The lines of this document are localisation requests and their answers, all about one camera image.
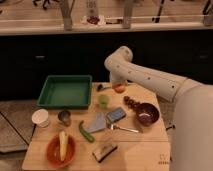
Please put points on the green chili pepper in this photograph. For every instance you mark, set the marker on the green chili pepper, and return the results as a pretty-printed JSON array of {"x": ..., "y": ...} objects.
[{"x": 85, "y": 134}]

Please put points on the metal fork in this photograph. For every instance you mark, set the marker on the metal fork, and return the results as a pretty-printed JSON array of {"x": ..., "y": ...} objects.
[{"x": 113, "y": 127}]

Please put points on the yellow corn cob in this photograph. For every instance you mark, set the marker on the yellow corn cob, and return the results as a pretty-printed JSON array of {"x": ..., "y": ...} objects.
[{"x": 63, "y": 138}]

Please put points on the orange bowl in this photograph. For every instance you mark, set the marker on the orange bowl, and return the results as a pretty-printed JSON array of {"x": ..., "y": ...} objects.
[{"x": 52, "y": 153}]

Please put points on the black wooden eraser block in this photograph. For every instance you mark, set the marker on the black wooden eraser block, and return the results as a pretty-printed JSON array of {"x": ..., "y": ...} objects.
[{"x": 103, "y": 150}]

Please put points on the dark purple bowl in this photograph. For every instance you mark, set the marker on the dark purple bowl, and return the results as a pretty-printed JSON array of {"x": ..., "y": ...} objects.
[{"x": 147, "y": 114}]

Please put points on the red orange apple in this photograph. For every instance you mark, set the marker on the red orange apple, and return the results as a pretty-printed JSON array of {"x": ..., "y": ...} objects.
[{"x": 119, "y": 88}]

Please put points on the small metal cup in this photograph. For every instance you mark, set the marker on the small metal cup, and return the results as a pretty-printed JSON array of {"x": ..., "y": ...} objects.
[{"x": 64, "y": 117}]

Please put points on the bunch of dark grapes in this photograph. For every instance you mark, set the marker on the bunch of dark grapes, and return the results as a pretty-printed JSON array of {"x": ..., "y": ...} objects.
[{"x": 131, "y": 103}]

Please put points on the green plastic cup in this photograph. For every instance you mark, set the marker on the green plastic cup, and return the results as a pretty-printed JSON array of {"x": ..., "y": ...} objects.
[{"x": 103, "y": 100}]

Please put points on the wooden handled brush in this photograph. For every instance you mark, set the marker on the wooden handled brush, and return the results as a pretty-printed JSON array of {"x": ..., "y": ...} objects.
[{"x": 101, "y": 87}]

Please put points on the grey cloth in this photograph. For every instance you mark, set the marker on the grey cloth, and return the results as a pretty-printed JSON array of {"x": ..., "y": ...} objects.
[{"x": 97, "y": 124}]

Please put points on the wooden board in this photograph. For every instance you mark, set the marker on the wooden board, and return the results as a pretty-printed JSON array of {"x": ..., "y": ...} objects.
[{"x": 146, "y": 151}]

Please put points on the green plastic tray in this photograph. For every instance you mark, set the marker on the green plastic tray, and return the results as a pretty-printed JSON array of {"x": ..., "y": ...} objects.
[{"x": 66, "y": 91}]

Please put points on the white paper cup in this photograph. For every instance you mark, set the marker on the white paper cup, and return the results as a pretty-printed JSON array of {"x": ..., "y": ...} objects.
[{"x": 41, "y": 118}]

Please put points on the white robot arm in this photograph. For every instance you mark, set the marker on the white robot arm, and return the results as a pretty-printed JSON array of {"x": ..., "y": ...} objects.
[{"x": 192, "y": 138}]

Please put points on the blue sponge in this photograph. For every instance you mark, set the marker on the blue sponge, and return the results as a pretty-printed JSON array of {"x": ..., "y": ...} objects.
[{"x": 116, "y": 115}]

